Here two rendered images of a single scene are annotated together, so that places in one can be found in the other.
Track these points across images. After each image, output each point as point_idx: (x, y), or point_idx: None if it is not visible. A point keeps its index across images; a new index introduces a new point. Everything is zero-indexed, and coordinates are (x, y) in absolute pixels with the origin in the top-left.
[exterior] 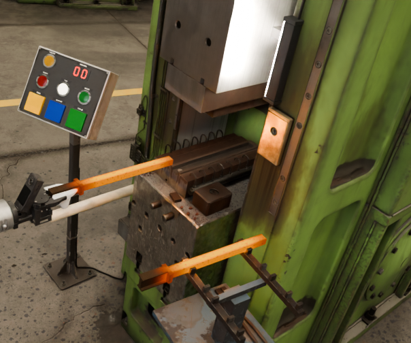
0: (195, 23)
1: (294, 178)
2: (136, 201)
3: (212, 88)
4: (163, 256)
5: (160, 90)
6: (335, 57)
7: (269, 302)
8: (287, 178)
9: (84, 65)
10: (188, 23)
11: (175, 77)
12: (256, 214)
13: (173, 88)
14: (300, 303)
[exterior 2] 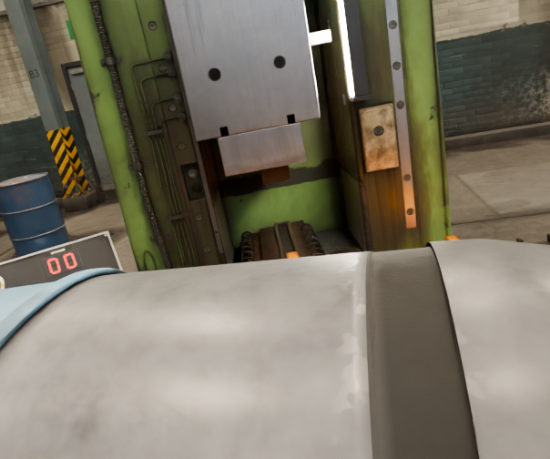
0: (247, 52)
1: (419, 167)
2: None
3: (312, 115)
4: None
5: (169, 223)
6: (406, 5)
7: None
8: (413, 172)
9: (60, 249)
10: (234, 60)
11: (241, 147)
12: (393, 247)
13: (242, 165)
14: None
